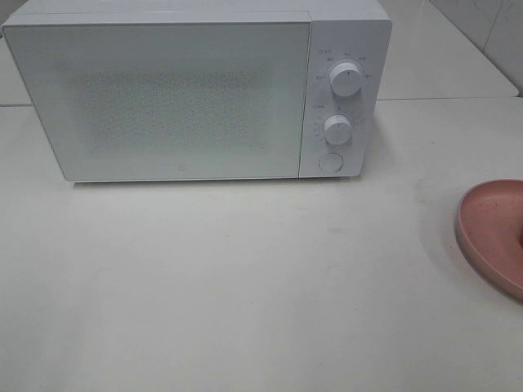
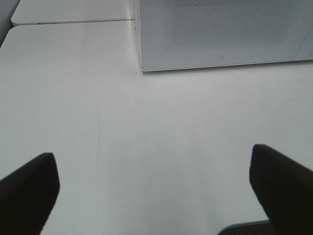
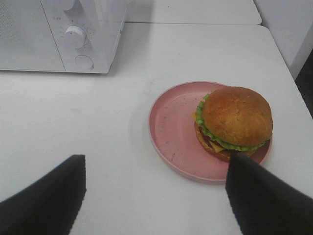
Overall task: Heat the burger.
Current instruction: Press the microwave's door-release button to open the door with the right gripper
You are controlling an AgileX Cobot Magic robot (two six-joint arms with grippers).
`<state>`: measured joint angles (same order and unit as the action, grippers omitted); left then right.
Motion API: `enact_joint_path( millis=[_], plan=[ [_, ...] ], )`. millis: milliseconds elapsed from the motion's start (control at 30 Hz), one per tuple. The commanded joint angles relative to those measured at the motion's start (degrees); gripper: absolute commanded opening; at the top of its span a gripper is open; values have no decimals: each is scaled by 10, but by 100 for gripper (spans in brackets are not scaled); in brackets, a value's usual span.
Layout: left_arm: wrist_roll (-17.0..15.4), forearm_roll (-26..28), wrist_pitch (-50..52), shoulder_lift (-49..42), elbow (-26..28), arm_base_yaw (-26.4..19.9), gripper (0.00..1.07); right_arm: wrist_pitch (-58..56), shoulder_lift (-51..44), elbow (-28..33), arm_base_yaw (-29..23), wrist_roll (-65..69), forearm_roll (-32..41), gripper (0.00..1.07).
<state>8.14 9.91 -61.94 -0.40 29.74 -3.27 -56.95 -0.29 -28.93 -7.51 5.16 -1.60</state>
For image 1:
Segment round white door button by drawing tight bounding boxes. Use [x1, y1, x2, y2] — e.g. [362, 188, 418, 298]
[318, 153, 343, 173]

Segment pink round plate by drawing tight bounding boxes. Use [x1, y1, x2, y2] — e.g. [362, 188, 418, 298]
[454, 179, 522, 301]

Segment white microwave door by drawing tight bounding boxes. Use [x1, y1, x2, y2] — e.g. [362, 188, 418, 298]
[5, 23, 310, 182]

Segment lower white timer knob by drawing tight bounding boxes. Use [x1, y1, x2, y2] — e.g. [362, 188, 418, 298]
[323, 115, 353, 145]

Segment upper white power knob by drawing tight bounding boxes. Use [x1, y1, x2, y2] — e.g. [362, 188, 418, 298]
[329, 59, 364, 97]

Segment white microwave oven body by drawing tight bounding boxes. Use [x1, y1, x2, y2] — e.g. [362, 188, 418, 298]
[2, 1, 392, 181]

